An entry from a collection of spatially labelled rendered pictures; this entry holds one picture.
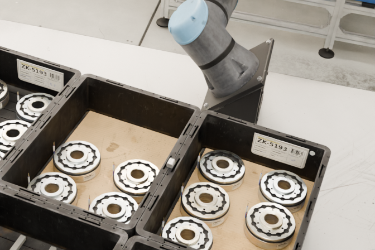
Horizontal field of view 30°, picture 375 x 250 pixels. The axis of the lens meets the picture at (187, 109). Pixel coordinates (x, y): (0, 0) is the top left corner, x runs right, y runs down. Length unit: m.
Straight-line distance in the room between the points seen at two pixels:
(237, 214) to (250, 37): 2.13
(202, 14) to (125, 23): 1.84
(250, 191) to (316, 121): 0.49
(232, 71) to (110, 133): 0.35
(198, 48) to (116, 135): 0.31
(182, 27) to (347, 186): 0.58
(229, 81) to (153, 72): 0.35
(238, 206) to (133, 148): 0.28
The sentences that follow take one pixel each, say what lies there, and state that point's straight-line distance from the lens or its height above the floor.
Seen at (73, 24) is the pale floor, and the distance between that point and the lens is 3.52.
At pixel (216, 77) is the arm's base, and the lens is 1.77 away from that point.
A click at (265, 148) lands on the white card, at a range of 1.57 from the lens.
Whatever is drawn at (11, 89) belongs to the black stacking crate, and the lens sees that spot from 1.78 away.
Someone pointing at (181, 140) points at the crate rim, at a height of 0.93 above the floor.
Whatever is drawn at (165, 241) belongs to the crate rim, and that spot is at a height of 0.93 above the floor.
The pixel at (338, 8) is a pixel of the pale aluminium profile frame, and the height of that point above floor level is 0.27.
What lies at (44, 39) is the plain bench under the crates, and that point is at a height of 0.70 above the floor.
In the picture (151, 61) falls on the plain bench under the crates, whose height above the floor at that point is 0.70.
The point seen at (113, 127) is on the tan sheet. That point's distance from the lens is 1.65.
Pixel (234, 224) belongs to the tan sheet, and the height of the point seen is 0.83.
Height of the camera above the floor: 1.93
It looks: 40 degrees down
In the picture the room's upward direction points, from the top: 7 degrees clockwise
